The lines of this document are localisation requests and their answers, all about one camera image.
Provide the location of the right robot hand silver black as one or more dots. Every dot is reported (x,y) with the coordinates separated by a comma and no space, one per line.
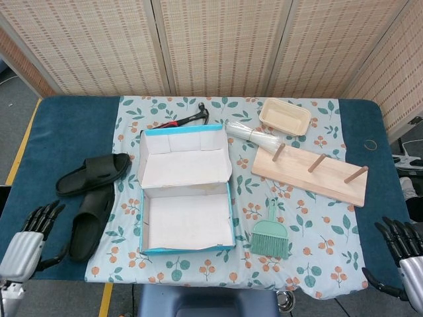
(413,277)

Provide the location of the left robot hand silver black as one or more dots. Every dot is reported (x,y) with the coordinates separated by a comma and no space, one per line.
(23,254)

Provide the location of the black rubber slipper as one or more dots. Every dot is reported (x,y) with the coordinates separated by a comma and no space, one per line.
(82,237)
(99,163)

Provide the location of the green hand brush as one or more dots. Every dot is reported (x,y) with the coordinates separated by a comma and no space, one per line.
(269,231)

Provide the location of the white blue shoe box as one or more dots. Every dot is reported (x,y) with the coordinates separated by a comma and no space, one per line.
(185,165)

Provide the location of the beige rectangular tray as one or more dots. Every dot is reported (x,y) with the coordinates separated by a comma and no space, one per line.
(284,117)

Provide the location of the white shoe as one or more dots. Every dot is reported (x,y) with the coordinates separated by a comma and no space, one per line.
(411,186)

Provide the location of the floral light blue tablecloth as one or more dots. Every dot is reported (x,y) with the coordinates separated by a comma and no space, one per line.
(314,231)

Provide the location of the white chair base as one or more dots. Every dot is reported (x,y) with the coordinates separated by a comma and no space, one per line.
(408,162)

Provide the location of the tan rubber band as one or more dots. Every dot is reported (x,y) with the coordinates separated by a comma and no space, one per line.
(364,144)

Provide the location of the wooden board with pegs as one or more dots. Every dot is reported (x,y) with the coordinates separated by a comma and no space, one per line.
(297,175)

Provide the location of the clear plastic bag roll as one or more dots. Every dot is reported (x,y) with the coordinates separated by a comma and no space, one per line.
(254,137)

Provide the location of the black red claw hammer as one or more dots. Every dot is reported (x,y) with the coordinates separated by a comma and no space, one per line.
(198,115)

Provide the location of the bamboo folding screen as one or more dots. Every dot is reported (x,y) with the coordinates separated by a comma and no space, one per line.
(215,46)

